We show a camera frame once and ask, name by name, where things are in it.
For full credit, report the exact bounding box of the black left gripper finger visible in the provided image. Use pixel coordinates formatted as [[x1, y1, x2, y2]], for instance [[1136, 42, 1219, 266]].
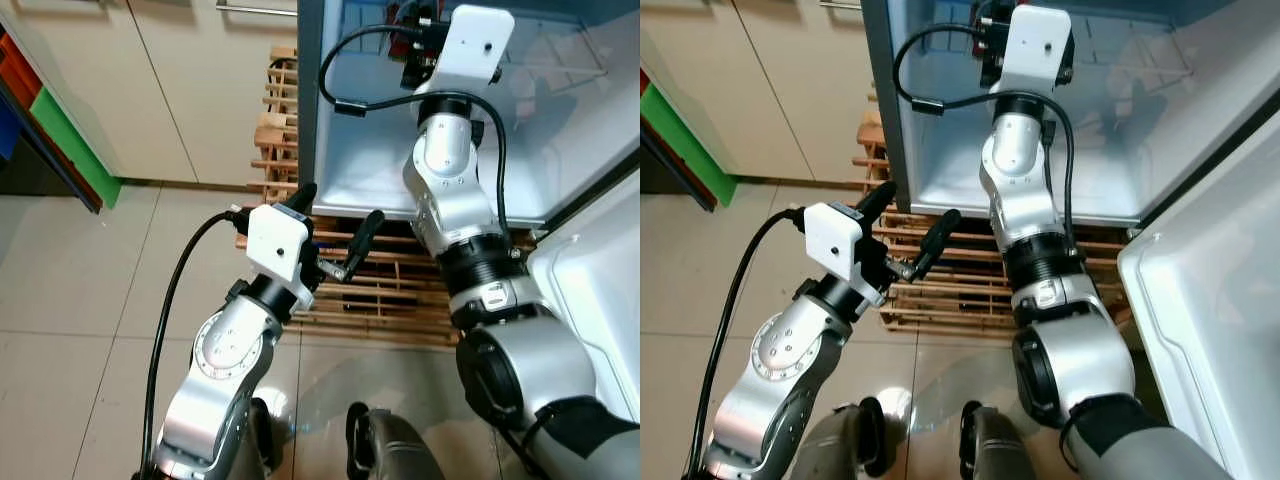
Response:
[[852, 182, 898, 223], [276, 182, 319, 226], [343, 209, 387, 280], [908, 208, 963, 281]]

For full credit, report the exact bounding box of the grey small fridge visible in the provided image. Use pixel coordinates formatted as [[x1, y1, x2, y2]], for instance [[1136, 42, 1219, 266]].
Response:
[[297, 0, 641, 227], [860, 0, 1280, 227]]

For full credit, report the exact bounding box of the white fridge door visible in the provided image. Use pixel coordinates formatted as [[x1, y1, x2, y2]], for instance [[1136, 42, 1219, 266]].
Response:
[[1118, 170, 1280, 480], [525, 178, 641, 423]]

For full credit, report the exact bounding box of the wooden pallet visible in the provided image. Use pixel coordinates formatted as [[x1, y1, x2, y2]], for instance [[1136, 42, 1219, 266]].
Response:
[[235, 45, 547, 347], [855, 85, 1137, 337]]

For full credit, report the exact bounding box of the robot left leg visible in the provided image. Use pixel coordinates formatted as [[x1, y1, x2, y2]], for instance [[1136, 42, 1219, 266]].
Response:
[[245, 398, 291, 477], [800, 397, 887, 480]]

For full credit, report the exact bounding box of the robot leg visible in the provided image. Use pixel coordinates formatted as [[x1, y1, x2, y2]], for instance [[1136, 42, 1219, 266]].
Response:
[[960, 400, 1053, 480], [245, 398, 291, 477], [345, 403, 447, 480], [800, 397, 887, 480]]

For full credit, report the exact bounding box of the beige kitchen cabinet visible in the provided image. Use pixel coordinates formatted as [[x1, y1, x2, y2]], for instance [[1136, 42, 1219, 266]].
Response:
[[0, 0, 301, 187], [640, 0, 881, 187]]

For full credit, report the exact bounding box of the robot right leg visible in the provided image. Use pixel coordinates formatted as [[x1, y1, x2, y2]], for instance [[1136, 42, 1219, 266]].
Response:
[[345, 403, 447, 480], [960, 400, 1053, 480]]

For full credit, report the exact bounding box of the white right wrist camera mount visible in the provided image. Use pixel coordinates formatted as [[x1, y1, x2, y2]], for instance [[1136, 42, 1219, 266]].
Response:
[[1000, 5, 1074, 97], [430, 5, 516, 97]]

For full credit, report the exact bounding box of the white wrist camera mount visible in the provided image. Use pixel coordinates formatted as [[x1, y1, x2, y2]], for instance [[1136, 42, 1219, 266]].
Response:
[[1000, 5, 1074, 97], [803, 200, 877, 303], [430, 5, 516, 97], [245, 203, 323, 303]]

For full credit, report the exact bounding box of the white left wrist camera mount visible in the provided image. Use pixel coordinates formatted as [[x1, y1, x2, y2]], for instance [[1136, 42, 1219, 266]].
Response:
[[803, 200, 877, 303], [245, 203, 323, 303]]

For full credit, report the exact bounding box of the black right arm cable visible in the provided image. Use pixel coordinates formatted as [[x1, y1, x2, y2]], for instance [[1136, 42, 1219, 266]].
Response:
[[892, 22, 1077, 253], [318, 25, 512, 257]]

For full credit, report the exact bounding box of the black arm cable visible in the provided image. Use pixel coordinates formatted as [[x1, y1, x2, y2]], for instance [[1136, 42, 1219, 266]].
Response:
[[892, 22, 1077, 253], [318, 25, 512, 257], [684, 207, 811, 480], [140, 208, 251, 480]]

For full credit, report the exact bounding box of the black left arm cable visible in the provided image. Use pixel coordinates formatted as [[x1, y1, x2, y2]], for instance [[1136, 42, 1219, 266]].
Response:
[[684, 207, 811, 480], [140, 208, 251, 480]]

